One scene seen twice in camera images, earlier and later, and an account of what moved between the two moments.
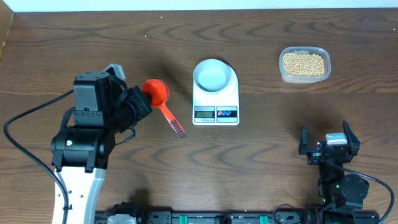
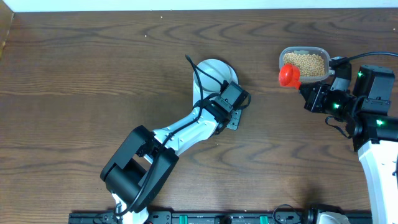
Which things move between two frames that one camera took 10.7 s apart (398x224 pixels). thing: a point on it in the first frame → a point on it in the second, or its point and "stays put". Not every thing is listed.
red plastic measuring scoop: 160,91 → 289,74
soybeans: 303,65 stays put
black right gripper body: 313,156 → 323,100
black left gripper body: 132,109 → 235,120
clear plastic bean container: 304,65 stays put
